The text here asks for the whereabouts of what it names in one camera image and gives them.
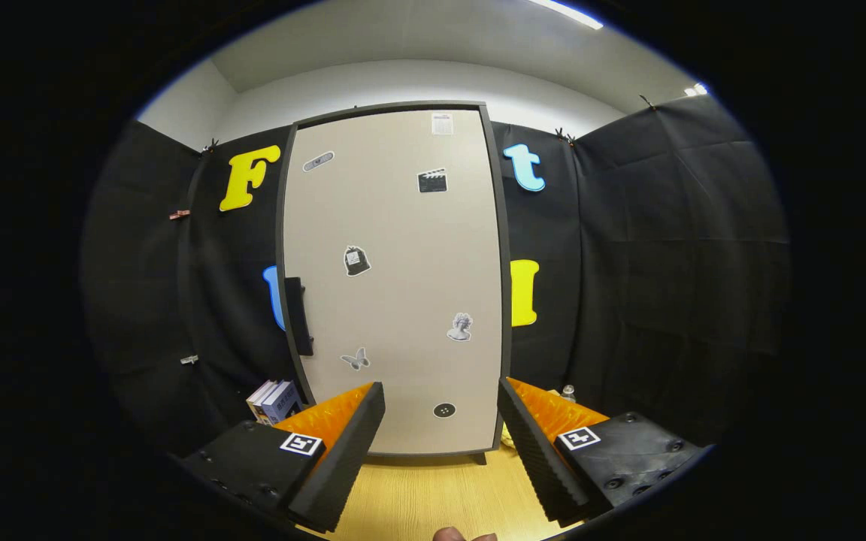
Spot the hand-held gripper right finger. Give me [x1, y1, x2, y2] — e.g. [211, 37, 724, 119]
[497, 377, 708, 527]

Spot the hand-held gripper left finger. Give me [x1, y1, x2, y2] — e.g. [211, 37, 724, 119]
[177, 381, 387, 533]

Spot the dark grey shoe cabinet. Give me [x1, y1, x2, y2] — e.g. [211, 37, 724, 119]
[275, 100, 514, 465]

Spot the blue cover book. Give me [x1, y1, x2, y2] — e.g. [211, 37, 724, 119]
[262, 381, 302, 425]

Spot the black backdrop cloth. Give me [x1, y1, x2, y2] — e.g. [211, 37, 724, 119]
[83, 94, 791, 467]

